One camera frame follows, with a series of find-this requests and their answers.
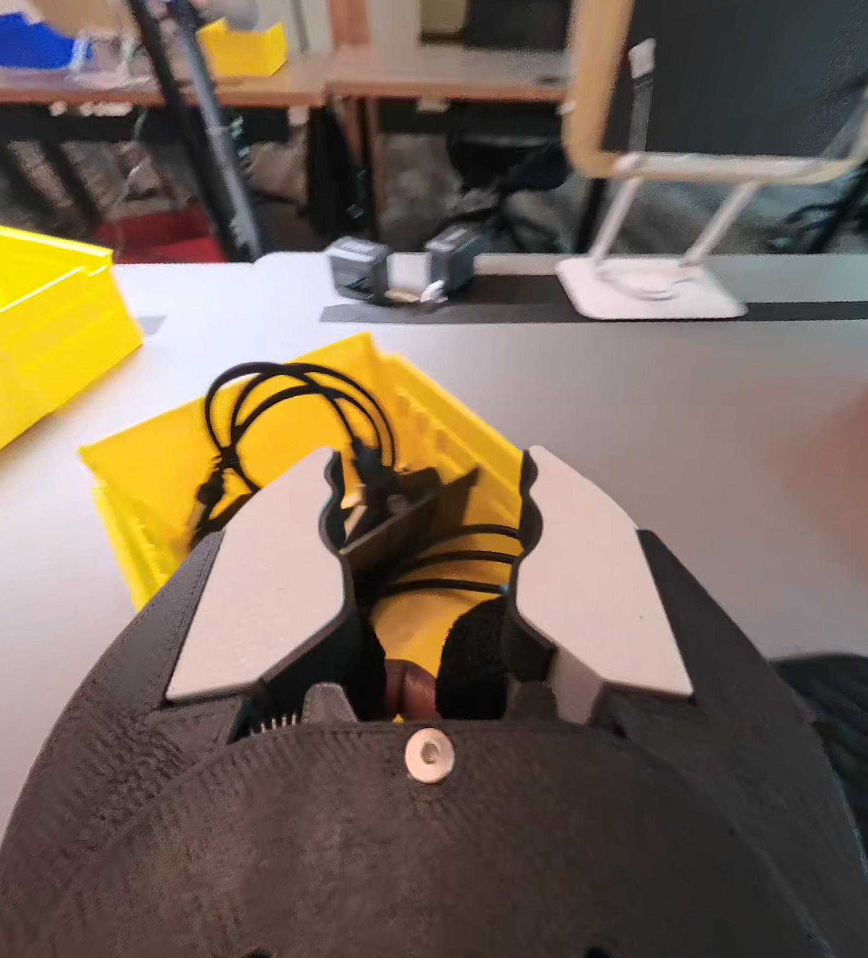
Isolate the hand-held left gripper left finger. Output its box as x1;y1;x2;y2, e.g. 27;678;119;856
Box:
166;447;360;705

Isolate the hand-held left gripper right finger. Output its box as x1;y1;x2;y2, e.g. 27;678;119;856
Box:
512;445;697;724

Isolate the yellow plastic bin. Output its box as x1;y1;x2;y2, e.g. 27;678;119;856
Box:
78;331;526;675
0;216;145;484
195;18;288;80

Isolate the person's left hand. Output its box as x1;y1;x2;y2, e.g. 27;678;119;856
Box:
383;657;444;723

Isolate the black bin divider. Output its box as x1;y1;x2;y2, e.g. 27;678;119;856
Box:
339;467;480;579

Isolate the grey desk clamp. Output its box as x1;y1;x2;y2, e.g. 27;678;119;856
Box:
326;235;394;305
424;226;486;297

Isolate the black office chair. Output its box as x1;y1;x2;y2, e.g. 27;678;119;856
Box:
447;105;579;253

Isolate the black pole stand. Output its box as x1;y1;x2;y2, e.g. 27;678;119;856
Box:
127;0;267;263

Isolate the wooden desk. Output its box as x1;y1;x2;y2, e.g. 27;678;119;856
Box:
324;43;574;106
0;41;328;108

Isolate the black board on white stand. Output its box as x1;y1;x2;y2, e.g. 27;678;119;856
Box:
554;0;868;322

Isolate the blue plastic bin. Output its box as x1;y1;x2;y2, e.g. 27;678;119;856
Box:
0;10;95;73

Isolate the thin black cable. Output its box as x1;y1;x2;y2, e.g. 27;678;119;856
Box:
192;361;399;549

